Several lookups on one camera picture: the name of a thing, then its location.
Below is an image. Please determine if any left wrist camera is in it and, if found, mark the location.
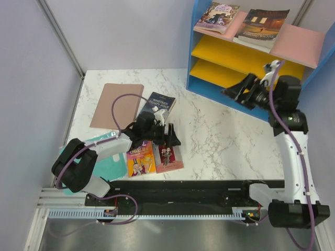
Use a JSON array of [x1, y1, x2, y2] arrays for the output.
[[152, 106, 169, 126]]

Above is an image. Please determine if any Edward Tulane book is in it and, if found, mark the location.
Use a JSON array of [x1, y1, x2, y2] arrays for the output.
[[235, 9, 290, 42]]

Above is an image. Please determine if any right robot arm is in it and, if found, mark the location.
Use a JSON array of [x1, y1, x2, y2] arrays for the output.
[[222, 74, 330, 229]]

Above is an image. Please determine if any A Tale of Two Cities book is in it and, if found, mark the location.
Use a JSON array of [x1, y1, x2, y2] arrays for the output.
[[233, 37, 271, 53]]

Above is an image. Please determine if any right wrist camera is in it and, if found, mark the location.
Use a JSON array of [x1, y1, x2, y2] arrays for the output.
[[260, 60, 281, 88]]

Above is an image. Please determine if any aluminium frame rail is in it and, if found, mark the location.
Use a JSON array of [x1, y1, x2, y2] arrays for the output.
[[36, 0, 86, 78]]

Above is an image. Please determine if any blue shelf unit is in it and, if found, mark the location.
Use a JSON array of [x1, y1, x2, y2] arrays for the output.
[[186, 1, 334, 121]]

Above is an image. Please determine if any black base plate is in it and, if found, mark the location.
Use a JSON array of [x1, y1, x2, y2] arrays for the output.
[[84, 179, 286, 215]]

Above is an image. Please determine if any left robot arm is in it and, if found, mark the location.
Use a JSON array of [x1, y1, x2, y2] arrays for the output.
[[51, 109, 181, 206]]

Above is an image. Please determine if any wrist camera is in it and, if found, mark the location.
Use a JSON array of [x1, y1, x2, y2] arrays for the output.
[[260, 60, 281, 88], [152, 106, 169, 126]]

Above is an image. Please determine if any white cable duct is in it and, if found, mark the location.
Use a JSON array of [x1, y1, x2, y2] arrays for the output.
[[48, 209, 245, 221]]

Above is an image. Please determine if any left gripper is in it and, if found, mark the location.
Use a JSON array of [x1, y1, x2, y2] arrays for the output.
[[143, 121, 180, 147]]

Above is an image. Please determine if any Nineteen Eighty-Four book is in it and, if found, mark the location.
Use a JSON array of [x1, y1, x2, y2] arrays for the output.
[[138, 92, 175, 120]]

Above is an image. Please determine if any pink red Shakespeare story book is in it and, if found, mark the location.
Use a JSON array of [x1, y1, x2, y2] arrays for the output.
[[154, 145, 184, 174]]

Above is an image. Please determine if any teal plastic file folder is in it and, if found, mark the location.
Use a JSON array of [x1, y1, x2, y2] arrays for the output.
[[63, 131, 128, 196]]

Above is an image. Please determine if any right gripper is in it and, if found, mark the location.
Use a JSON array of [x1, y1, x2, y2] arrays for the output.
[[221, 72, 281, 112]]

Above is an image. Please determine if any purple illustrated book on shelf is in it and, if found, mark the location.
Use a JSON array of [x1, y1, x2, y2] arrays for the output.
[[195, 2, 240, 34]]

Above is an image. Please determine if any Roald Dahl Charlie book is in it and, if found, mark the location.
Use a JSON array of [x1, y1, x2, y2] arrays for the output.
[[127, 141, 156, 177]]

